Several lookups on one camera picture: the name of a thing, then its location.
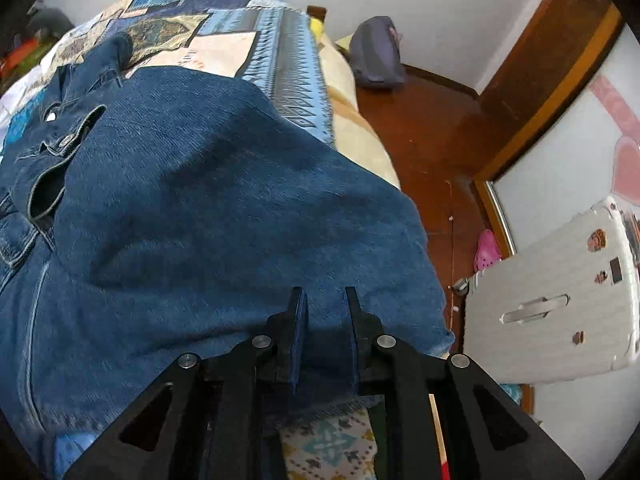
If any white hard suitcase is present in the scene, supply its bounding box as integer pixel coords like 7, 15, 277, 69
452, 197, 640, 387

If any blue denim jacket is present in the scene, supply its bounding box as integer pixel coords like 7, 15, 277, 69
0, 32, 457, 466

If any dark grey cloth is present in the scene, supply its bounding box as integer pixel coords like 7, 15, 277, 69
24, 5, 74, 42

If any patchwork printed blanket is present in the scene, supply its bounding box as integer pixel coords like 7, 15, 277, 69
0, 0, 382, 480

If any pink clog shoe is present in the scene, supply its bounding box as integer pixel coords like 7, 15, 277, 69
473, 229, 503, 272

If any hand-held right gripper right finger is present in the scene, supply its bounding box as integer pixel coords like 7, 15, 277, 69
342, 286, 586, 480

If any beige quilt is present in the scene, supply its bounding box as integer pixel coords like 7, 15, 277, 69
309, 15, 404, 192

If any wooden wardrobe frame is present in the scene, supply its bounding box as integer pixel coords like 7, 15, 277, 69
471, 0, 627, 261

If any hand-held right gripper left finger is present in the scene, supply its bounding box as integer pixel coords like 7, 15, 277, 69
64, 286, 309, 480

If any orange box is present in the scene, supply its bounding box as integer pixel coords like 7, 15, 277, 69
0, 35, 42, 81

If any purple grey bag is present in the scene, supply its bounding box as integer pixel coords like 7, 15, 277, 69
348, 16, 407, 89

